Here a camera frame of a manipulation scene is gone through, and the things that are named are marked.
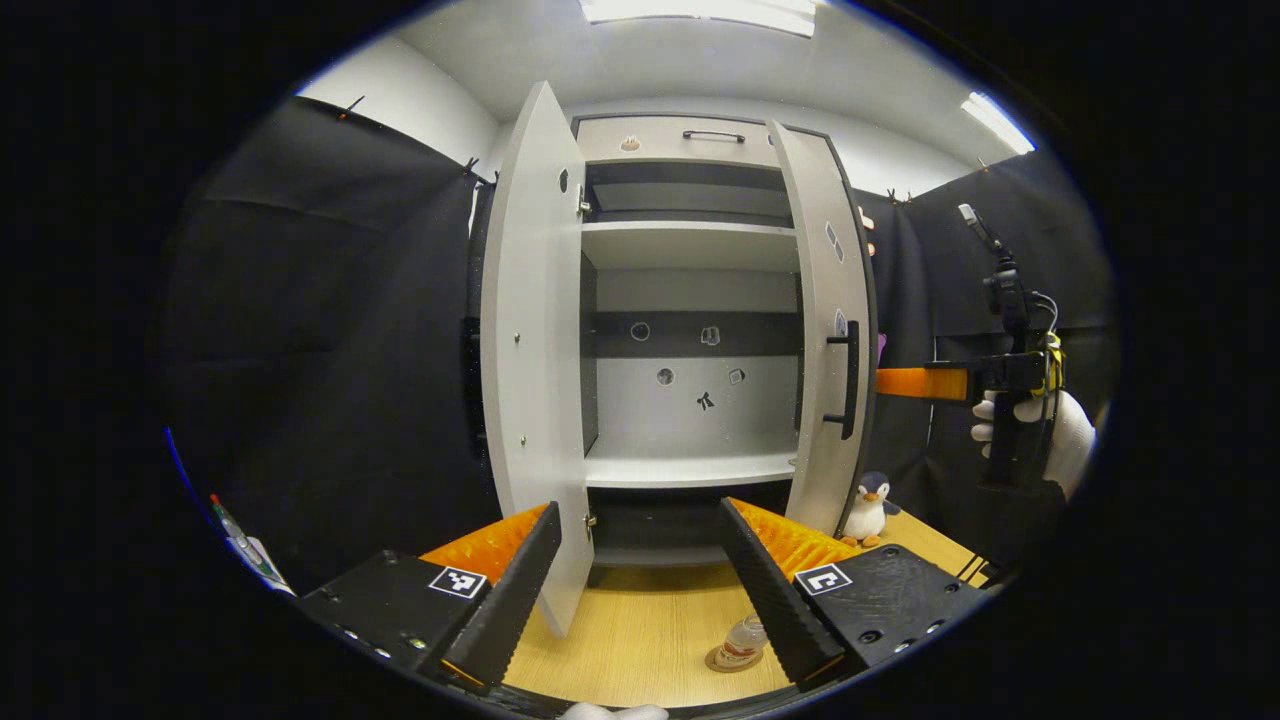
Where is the penguin plush toy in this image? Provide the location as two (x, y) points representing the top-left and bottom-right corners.
(840, 471), (901, 548)

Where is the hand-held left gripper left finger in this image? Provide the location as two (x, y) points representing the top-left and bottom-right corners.
(298, 502), (564, 698)

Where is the large ceiling light panel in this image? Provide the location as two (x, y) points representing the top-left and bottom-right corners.
(580, 0), (819, 39)

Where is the grey cabinet drawer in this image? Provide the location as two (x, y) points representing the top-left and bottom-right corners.
(575, 115), (791, 169)

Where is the narrow ceiling light panel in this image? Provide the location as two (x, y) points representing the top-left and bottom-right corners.
(960, 91), (1037, 155)

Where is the grey cabinet door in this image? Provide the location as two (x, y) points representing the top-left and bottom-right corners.
(480, 80), (598, 639)
(765, 120), (879, 538)

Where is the white item with coloured markings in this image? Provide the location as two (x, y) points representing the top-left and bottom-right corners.
(208, 493), (293, 598)

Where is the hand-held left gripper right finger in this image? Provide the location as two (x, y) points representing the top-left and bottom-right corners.
(715, 497), (993, 691)

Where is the clear plastic bottle red label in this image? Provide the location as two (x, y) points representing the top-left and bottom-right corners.
(716, 613), (769, 668)

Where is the round cork coaster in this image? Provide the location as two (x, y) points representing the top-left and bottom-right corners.
(705, 640), (766, 674)

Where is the grey cabinet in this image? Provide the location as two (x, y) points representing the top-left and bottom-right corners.
(572, 112), (881, 569)

